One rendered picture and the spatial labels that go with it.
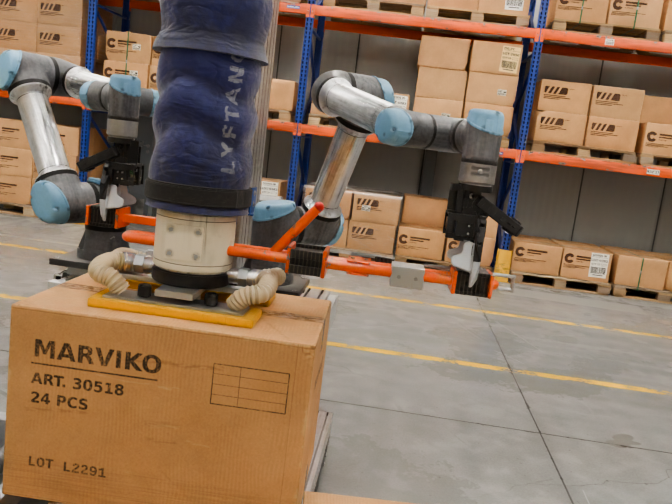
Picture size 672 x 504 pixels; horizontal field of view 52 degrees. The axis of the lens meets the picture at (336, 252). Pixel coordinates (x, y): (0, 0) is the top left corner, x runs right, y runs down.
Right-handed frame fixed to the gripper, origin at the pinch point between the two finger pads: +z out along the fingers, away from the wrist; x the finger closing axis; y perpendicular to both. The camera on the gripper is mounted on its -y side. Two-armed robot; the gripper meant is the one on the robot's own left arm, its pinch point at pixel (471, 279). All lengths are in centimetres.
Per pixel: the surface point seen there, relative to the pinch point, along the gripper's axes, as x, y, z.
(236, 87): 7, 53, -33
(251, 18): 7, 51, -47
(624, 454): -210, -126, 120
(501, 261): -688, -136, 96
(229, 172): 8, 52, -16
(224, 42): 10, 55, -41
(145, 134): -842, 368, 2
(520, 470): -172, -64, 121
